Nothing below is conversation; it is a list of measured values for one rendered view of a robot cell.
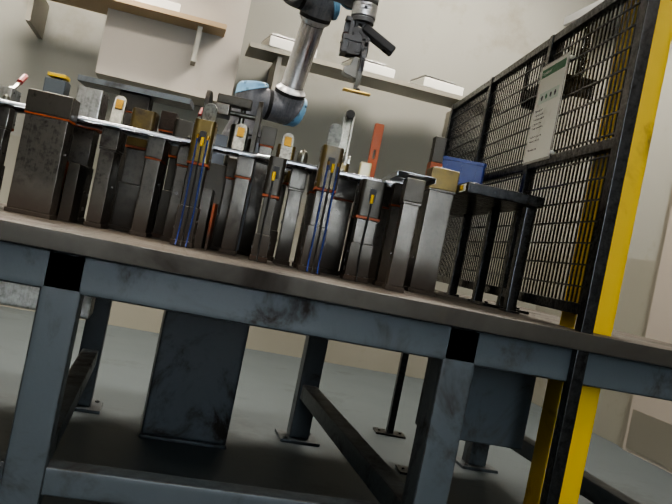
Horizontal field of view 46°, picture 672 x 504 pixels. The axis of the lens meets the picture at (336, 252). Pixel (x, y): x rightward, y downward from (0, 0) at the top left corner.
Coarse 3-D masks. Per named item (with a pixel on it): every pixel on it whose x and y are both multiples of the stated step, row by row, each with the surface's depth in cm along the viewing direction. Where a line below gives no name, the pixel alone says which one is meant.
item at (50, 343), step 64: (0, 256) 155; (64, 256) 157; (64, 320) 158; (256, 320) 166; (320, 320) 169; (384, 320) 172; (64, 384) 162; (448, 384) 175; (512, 384) 206; (640, 384) 185; (448, 448) 176; (512, 448) 300
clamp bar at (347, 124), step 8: (344, 112) 255; (352, 112) 252; (344, 120) 254; (352, 120) 254; (344, 128) 254; (352, 128) 254; (344, 136) 254; (344, 144) 254; (344, 152) 254; (344, 160) 252
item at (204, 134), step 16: (208, 128) 213; (192, 144) 213; (208, 144) 213; (192, 160) 213; (208, 160) 214; (192, 176) 214; (192, 192) 213; (192, 208) 214; (176, 224) 213; (192, 224) 214; (176, 240) 212; (192, 240) 216
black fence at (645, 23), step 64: (640, 0) 187; (512, 64) 281; (640, 64) 179; (448, 128) 366; (512, 128) 270; (576, 192) 202; (448, 256) 323; (512, 256) 241; (576, 256) 195; (576, 320) 183; (576, 384) 179
